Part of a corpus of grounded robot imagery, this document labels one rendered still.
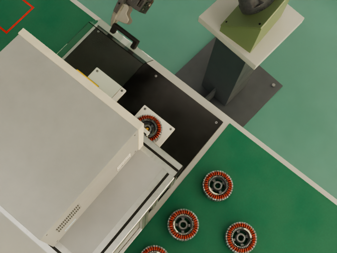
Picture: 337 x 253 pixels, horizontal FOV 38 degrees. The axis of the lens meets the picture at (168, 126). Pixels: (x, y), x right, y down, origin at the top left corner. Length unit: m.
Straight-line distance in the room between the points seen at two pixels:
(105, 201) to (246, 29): 0.90
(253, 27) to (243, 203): 0.66
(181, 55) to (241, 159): 1.11
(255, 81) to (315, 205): 1.10
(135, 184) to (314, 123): 1.59
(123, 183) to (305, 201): 0.76
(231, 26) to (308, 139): 1.03
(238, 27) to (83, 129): 0.90
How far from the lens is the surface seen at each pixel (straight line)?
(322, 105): 2.92
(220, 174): 1.83
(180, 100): 1.92
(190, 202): 1.84
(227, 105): 2.76
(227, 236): 1.80
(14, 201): 1.29
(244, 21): 1.99
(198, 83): 2.78
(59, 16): 2.12
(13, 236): 1.87
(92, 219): 1.46
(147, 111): 1.88
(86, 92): 1.34
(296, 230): 1.90
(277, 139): 2.77
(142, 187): 1.47
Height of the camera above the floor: 2.55
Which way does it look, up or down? 71 degrees down
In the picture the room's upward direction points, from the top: 10 degrees clockwise
